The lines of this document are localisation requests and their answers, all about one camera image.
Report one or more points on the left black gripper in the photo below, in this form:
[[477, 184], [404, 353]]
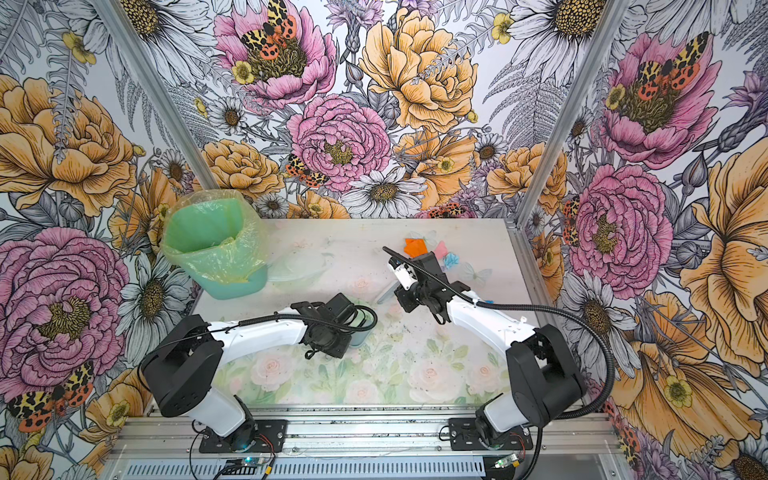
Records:
[[337, 351]]

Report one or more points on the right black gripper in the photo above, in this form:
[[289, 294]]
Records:
[[401, 294]]

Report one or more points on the grey-green plastic dustpan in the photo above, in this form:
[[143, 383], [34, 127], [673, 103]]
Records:
[[363, 323]]

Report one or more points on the grey-green hand brush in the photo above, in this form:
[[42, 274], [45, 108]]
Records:
[[386, 294]]

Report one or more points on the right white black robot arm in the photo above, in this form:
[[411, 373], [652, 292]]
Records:
[[543, 376]]

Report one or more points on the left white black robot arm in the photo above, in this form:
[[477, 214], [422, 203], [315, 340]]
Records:
[[180, 372]]

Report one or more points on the light blue paper scrap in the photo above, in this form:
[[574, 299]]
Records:
[[451, 260]]

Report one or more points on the pink paper scrap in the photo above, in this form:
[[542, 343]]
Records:
[[440, 251]]

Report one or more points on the orange paper scrap far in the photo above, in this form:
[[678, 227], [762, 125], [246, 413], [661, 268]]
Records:
[[415, 247]]

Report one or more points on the green bin with bag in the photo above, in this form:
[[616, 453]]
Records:
[[220, 241]]

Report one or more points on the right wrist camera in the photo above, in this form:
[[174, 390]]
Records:
[[405, 276]]

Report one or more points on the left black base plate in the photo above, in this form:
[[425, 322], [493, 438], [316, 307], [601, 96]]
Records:
[[254, 436]]

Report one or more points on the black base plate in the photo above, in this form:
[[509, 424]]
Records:
[[254, 436], [465, 434]]

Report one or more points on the aluminium rail frame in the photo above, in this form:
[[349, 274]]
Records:
[[364, 442]]

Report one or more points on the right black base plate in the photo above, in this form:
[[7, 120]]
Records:
[[465, 434]]

